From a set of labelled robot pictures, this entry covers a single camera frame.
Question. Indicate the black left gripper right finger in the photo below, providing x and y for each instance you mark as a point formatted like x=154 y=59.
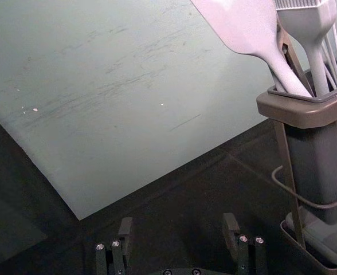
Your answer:
x=247 y=255

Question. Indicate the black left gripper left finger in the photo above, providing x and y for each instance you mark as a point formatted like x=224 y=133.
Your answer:
x=115 y=255

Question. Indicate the black table cloth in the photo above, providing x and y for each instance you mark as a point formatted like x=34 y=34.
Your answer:
x=168 y=206

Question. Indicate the black rack with steel bars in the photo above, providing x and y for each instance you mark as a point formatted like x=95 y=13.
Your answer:
x=293 y=197

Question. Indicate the grey utensil holder brown rim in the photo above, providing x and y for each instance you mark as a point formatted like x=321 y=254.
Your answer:
x=320 y=160

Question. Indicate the pale grey silicone spatula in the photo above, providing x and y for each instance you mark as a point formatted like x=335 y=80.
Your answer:
x=243 y=31

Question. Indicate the pale grey silicone brush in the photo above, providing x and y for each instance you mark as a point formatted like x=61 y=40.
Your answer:
x=309 y=31

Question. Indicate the plain pale wall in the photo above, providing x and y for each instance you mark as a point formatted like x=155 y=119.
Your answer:
x=99 y=86

